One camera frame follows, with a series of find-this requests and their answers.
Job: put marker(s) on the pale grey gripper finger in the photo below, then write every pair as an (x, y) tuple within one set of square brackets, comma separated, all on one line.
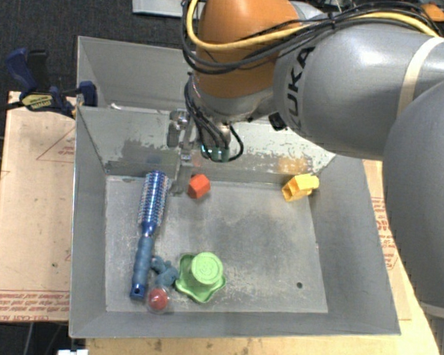
[(174, 188), (184, 179)]

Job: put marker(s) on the orange-red house-shaped block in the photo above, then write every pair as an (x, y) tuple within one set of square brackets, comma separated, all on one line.
[(199, 186)]

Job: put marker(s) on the blue round hairbrush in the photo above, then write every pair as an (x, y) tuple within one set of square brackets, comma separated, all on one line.
[(152, 205)]

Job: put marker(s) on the blue-grey small toy figure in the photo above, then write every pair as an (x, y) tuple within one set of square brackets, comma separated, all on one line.
[(166, 274)]

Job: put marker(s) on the grey metal bin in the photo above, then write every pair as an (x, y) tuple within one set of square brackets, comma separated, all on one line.
[(247, 244)]

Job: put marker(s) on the green star-base cup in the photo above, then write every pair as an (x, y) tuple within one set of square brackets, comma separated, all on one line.
[(204, 273)]

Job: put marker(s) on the red ball in clear shell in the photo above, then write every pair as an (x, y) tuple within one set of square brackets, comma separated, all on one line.
[(157, 299)]

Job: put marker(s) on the yellow plastic block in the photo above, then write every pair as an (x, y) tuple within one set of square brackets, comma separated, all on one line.
[(298, 186)]

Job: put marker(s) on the brown cardboard board, red print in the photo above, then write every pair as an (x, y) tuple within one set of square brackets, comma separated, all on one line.
[(34, 203)]

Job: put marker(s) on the black cylinder on white bracket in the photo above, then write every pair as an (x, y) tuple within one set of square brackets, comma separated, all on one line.
[(278, 121)]

